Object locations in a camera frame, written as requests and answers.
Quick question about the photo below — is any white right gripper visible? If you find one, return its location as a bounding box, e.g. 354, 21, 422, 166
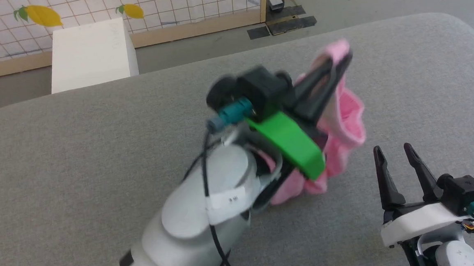
372, 138, 474, 249

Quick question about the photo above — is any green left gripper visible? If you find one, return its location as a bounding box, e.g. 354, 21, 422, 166
241, 51, 361, 185

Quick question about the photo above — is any pink garment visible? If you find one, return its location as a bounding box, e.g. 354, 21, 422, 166
252, 38, 372, 208

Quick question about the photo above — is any black floor tape piece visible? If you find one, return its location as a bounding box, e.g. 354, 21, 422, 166
247, 25, 271, 41

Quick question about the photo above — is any white box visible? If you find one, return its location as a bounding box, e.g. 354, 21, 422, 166
47, 17, 140, 94

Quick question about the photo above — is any grey fabric sofa cushion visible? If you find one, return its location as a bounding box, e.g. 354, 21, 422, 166
0, 9, 474, 266

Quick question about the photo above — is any lemon print partition screen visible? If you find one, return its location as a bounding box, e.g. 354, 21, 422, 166
0, 0, 273, 81

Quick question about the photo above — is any black partition base plate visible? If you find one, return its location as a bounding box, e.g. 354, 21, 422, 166
267, 15, 318, 37
265, 5, 307, 23

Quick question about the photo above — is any teal left camera connector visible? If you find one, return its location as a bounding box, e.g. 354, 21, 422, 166
206, 99, 255, 132

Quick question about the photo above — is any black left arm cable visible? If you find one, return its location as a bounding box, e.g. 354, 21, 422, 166
179, 128, 235, 266

